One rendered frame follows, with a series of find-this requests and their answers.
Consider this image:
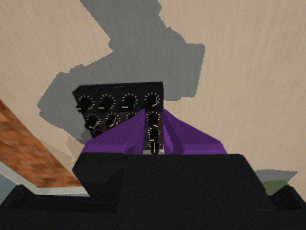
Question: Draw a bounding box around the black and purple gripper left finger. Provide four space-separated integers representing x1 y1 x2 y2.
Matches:
81 109 145 154

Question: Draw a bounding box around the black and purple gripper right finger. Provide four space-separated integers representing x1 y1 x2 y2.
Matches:
162 109 227 154

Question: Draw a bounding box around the black knob box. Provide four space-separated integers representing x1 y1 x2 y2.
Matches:
73 82 164 154

